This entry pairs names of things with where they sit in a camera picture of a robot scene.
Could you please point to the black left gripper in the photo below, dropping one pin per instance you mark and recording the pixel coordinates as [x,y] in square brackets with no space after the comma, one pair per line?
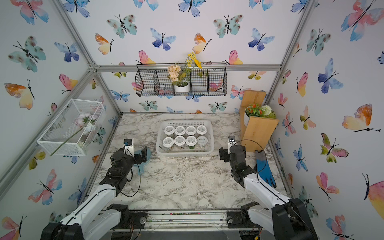
[144,154]

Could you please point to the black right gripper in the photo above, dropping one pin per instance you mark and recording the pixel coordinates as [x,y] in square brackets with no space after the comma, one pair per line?
[225,153]

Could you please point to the yogurt cup without cap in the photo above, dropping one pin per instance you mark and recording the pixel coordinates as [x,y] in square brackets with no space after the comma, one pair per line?
[202,141]

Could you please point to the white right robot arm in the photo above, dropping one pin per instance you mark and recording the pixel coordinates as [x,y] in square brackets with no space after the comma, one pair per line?
[270,204]

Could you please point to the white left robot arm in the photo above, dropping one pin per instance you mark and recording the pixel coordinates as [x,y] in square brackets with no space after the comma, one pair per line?
[90,207]

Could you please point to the white plastic perforated basket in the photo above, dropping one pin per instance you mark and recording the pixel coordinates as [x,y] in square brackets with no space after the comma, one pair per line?
[185,151]

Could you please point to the wooden corner shelf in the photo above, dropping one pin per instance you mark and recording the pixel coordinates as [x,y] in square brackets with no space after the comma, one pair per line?
[255,131]

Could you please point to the blue black work glove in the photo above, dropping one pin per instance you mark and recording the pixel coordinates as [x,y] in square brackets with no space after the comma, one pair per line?
[265,169]

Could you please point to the white pot green plant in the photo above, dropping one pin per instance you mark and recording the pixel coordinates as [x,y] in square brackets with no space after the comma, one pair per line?
[256,110]

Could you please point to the pink artificial flower stem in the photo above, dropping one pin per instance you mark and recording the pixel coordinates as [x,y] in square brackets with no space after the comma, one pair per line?
[76,141]

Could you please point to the white pot beige flowers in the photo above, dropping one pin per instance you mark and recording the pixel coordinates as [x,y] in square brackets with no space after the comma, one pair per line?
[181,76]

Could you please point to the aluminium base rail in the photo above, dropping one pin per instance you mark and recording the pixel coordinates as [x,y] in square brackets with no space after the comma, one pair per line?
[190,219]

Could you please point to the black wire wall basket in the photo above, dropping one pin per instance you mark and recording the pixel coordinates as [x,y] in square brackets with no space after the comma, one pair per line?
[152,80]

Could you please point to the white wire mesh box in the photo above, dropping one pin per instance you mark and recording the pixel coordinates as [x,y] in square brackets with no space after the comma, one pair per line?
[59,129]

